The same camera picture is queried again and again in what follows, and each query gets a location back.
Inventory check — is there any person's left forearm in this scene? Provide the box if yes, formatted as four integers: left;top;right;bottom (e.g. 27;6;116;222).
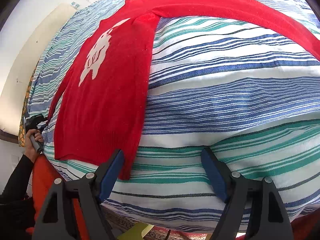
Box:
0;154;35;232

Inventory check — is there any beige headboard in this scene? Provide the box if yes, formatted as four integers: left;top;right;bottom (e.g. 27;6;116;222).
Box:
0;3;77;135

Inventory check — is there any blue green striped bed cover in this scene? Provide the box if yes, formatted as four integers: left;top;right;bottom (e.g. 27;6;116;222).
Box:
26;0;320;233

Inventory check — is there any red sweater with white animal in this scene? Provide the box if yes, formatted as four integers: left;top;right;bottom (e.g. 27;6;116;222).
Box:
47;0;320;180

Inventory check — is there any yellow-green object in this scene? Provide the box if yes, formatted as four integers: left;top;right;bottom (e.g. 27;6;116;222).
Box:
117;221;154;240

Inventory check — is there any patterned rug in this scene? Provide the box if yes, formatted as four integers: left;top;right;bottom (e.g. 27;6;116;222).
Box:
102;205;250;240

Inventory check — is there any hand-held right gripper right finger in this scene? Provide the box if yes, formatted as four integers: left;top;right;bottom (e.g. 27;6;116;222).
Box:
201;148;293;240

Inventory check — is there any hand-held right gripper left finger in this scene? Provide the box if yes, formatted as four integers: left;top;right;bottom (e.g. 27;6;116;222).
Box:
32;149;125;240

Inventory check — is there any orange fleece garment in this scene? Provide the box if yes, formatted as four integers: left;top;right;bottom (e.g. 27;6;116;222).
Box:
26;152;320;240

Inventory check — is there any person's left hand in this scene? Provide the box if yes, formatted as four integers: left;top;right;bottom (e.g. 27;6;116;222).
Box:
24;129;45;164

